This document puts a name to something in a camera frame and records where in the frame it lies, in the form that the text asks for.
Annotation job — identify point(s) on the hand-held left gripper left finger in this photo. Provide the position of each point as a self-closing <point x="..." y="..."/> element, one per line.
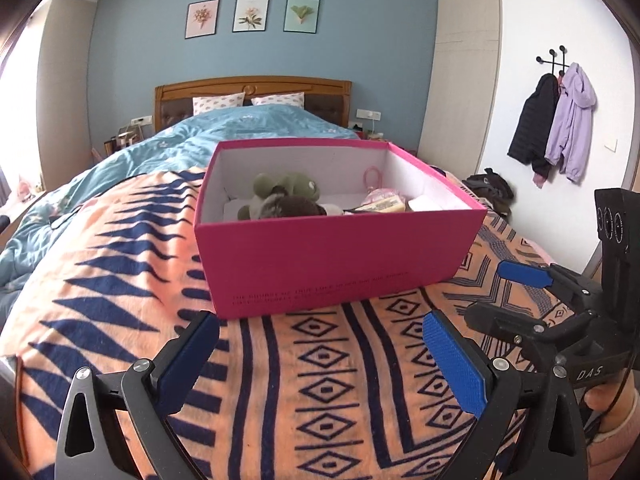
<point x="187" y="365"/>

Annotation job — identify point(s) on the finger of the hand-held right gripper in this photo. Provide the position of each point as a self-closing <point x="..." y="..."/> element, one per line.
<point x="505" y="322"/>
<point x="522" y="273"/>

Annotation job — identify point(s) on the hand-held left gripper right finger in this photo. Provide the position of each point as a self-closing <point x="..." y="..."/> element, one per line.
<point x="455" y="365"/>

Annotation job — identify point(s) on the floral tissue pack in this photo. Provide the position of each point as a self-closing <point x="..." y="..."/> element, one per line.
<point x="425" y="204"/>

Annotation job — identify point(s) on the yellow cardboard box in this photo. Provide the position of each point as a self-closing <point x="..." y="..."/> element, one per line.
<point x="382" y="205"/>

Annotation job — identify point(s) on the pink gift packet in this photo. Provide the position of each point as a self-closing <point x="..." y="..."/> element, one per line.
<point x="385" y="193"/>

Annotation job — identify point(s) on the pink cardboard box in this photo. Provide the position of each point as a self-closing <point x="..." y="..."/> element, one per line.
<point x="325" y="260"/>

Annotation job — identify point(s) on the brown plush raccoon toy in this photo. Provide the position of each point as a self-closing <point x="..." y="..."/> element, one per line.
<point x="295" y="207"/>

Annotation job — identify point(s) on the green and white plush frog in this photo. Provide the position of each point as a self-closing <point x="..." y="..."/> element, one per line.
<point x="295" y="185"/>

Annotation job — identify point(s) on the person's right forearm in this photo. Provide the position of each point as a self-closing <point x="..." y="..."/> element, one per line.
<point x="620" y="452"/>

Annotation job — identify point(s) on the person's right hand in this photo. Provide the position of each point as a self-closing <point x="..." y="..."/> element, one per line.
<point x="600" y="400"/>

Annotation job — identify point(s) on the brown bag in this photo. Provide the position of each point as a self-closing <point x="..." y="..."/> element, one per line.
<point x="490" y="190"/>

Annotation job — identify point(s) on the pink garment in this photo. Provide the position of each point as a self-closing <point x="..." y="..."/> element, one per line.
<point x="539" y="180"/>

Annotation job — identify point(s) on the orange patterned blanket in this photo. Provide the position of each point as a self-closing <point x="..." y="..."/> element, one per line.
<point x="125" y="285"/>

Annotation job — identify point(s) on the purple jacket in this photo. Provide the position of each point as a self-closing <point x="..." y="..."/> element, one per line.
<point x="572" y="125"/>

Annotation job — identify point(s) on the black jacket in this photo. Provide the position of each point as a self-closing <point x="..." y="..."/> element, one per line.
<point x="532" y="125"/>

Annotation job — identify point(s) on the black coat hook rack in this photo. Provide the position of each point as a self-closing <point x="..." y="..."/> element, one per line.
<point x="552" y="57"/>

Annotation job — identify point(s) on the group of cosmetic bottles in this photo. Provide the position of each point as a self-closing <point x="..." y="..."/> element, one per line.
<point x="122" y="137"/>

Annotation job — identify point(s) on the blue duvet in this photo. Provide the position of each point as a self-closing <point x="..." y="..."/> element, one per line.
<point x="225" y="125"/>

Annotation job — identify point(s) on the white patterned pillow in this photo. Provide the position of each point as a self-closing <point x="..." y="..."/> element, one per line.
<point x="217" y="103"/>
<point x="277" y="100"/>

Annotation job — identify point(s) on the wooden headboard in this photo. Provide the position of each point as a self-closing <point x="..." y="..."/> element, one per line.
<point x="250" y="84"/>

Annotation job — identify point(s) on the framed green leaf picture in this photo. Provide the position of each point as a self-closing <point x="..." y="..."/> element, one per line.
<point x="301" y="15"/>

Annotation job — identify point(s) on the framed pink flower picture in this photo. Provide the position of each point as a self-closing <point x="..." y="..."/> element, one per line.
<point x="202" y="19"/>

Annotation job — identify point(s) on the beige wall cabinet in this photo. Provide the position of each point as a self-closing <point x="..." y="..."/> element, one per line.
<point x="67" y="95"/>
<point x="462" y="75"/>

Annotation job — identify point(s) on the white wall socket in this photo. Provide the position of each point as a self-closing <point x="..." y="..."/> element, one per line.
<point x="141" y="120"/>
<point x="368" y="113"/>

